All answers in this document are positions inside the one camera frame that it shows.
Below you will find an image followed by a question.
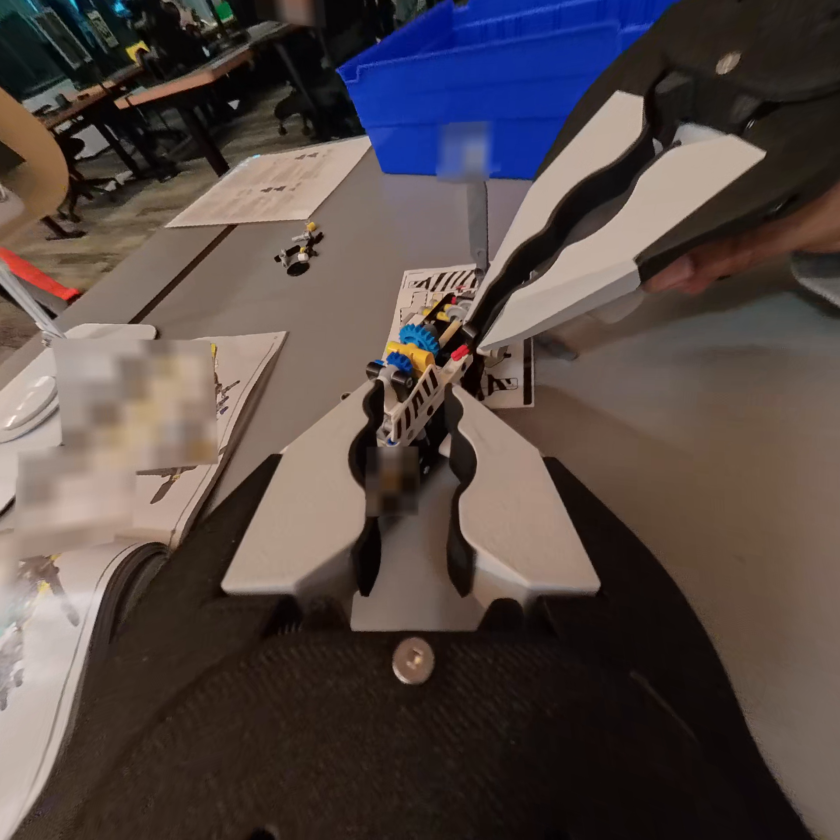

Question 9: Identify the zebra striped lego helicopter model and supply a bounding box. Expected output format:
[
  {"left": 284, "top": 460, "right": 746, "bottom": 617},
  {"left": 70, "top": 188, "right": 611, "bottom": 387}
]
[{"left": 346, "top": 180, "right": 580, "bottom": 473}]

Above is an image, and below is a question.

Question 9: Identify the zebra striped sticker sheet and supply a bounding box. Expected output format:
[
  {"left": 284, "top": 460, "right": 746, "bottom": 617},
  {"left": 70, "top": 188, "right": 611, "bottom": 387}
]
[{"left": 387, "top": 264, "right": 536, "bottom": 409}]

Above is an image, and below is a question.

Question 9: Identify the printed white paper sheet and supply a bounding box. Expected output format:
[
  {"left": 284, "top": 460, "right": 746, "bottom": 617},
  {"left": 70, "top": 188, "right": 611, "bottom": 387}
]
[{"left": 165, "top": 136, "right": 373, "bottom": 228}]

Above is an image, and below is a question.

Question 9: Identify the small cluster of lego parts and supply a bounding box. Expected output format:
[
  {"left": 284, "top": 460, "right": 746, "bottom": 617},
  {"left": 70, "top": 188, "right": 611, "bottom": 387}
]
[{"left": 274, "top": 222, "right": 324, "bottom": 278}]

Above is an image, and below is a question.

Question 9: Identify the open lego instruction booklet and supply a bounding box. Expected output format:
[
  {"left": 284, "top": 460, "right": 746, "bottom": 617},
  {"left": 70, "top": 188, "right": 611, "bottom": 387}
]
[{"left": 0, "top": 331, "right": 288, "bottom": 815}]

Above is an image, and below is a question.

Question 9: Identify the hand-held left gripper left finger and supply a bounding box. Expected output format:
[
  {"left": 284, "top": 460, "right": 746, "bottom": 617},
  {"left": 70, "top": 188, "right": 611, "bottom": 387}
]
[{"left": 222, "top": 381, "right": 385, "bottom": 614}]

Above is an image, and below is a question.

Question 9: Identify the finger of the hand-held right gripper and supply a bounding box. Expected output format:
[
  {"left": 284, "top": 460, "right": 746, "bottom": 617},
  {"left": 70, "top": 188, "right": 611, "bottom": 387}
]
[
  {"left": 462, "top": 91, "right": 657, "bottom": 332},
  {"left": 478, "top": 121, "right": 769, "bottom": 352}
]

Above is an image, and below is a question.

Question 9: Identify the person's right hand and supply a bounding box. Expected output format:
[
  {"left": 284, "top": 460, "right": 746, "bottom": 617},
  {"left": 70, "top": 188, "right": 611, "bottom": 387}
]
[{"left": 640, "top": 192, "right": 840, "bottom": 296}]

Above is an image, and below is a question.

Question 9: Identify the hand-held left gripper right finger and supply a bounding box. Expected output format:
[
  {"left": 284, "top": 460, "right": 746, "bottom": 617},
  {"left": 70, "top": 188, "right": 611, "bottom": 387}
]
[{"left": 438, "top": 384, "right": 601, "bottom": 614}]

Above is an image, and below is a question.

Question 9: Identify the blue plastic bin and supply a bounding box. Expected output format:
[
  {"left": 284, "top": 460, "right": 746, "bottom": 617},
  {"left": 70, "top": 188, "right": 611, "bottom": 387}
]
[{"left": 336, "top": 0, "right": 683, "bottom": 179}]

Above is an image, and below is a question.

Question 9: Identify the background office desk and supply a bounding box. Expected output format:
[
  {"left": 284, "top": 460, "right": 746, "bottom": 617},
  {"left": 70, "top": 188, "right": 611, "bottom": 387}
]
[{"left": 115, "top": 23, "right": 309, "bottom": 178}]

